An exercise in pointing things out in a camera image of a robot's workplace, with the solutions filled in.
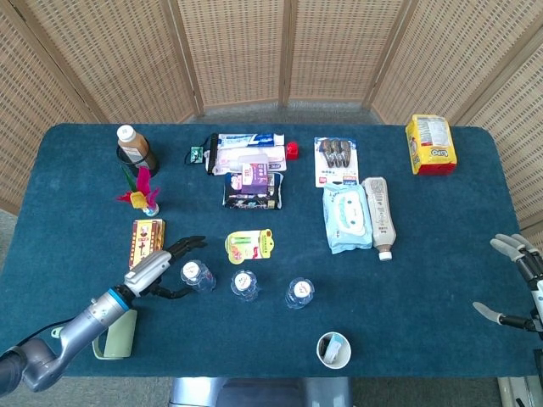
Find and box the clear unlabelled water bottle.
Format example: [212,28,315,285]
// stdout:
[180,259,216,293]

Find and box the white paper cup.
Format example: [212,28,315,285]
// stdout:
[316,331,352,370]

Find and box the light blue wet wipes pack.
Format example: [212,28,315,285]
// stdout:
[322,183,374,255]

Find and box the clear water bottle red label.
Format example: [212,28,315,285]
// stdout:
[284,277,316,310]
[230,270,260,303]

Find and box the yellow flat box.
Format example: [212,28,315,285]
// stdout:
[128,220,166,272]

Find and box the grey-tipped silver right robot hand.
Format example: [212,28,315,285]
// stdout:
[473,232,543,340]

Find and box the woven bamboo folding screen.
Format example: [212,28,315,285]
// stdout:
[0,0,543,289]

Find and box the black-fingered silver left robot hand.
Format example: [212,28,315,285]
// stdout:
[124,235,208,300]

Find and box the red yellow spice box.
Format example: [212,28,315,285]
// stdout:
[128,219,163,272]

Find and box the beige milk tea bottle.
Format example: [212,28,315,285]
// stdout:
[361,176,398,261]

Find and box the purple small box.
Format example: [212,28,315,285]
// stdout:
[240,162,270,195]

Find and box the brown tea bottle white cap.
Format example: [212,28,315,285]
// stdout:
[116,125,159,170]

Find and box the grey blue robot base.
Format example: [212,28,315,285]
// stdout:
[169,376,353,407]

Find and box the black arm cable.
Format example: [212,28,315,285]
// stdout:
[23,324,69,345]

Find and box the pale green lint roller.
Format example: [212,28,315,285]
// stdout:
[51,308,139,360]

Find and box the blue white sachet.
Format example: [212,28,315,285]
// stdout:
[326,333,347,364]

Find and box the colourful feather shuttlecock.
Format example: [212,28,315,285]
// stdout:
[116,166,162,217]

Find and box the yellow blister pack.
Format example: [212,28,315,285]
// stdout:
[224,228,275,265]

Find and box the black sanitary pad pack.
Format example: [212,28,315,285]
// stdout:
[221,171,283,210]

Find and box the blue white toothpaste box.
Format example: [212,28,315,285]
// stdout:
[210,132,286,148]

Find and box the yellow red snack bag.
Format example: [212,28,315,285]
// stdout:
[405,114,458,176]

